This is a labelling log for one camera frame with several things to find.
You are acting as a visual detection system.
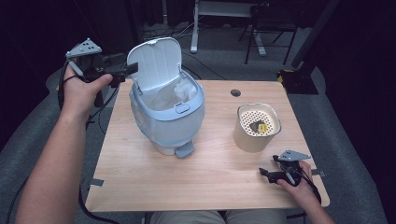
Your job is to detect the person's leg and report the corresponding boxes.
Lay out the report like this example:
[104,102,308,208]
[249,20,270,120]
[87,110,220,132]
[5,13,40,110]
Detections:
[224,208,288,224]
[148,210,227,224]

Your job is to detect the person's right leg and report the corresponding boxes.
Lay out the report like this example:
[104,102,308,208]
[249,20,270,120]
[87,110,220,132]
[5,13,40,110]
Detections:
[224,208,288,224]

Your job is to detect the person's right hand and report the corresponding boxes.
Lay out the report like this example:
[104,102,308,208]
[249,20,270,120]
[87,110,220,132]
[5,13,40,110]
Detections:
[276,160,322,213]

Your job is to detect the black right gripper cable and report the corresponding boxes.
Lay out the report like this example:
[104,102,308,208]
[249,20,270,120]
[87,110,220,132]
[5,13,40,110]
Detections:
[297,167,323,205]

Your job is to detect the white and blue trash can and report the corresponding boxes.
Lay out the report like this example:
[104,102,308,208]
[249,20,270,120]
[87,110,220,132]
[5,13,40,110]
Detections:
[126,36,206,160]

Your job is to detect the white desk frame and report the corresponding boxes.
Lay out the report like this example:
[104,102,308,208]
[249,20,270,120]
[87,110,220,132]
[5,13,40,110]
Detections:
[190,0,268,57]

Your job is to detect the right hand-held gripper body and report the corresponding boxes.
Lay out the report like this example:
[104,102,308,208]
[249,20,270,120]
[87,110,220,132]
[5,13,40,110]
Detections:
[266,149,312,189]

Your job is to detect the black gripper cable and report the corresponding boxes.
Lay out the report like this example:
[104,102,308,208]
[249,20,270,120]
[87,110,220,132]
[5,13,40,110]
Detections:
[297,167,323,205]
[6,60,121,224]

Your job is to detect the small dark scrap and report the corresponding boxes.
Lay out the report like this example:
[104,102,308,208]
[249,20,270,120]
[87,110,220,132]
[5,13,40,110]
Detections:
[249,119,262,133]

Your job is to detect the floor cables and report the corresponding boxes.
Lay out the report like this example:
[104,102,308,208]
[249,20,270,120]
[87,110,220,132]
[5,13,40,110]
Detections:
[142,17,228,81]

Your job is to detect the black chair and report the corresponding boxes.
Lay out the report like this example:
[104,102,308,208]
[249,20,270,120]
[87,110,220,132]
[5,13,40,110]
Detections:
[238,2,301,66]

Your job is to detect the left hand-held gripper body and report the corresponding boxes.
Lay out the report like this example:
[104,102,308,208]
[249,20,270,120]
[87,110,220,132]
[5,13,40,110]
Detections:
[64,37,128,89]

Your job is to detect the beige cup with strainer insert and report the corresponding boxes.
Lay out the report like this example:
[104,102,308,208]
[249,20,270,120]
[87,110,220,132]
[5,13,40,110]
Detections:
[233,102,283,154]

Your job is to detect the white trash bag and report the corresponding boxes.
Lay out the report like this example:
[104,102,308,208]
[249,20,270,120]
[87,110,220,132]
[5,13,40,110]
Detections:
[140,75,199,112]

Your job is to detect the person's left leg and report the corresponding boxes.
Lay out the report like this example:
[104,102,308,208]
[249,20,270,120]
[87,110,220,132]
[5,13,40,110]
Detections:
[148,210,227,224]

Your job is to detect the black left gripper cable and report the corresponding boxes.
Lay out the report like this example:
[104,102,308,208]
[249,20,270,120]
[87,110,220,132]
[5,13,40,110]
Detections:
[6,60,121,224]

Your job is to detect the person's left hand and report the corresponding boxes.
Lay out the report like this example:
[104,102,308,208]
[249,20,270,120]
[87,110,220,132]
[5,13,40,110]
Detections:
[60,65,114,121]

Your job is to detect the black metal stand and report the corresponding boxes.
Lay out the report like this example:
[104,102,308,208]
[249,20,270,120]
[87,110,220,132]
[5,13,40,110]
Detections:
[276,0,341,95]

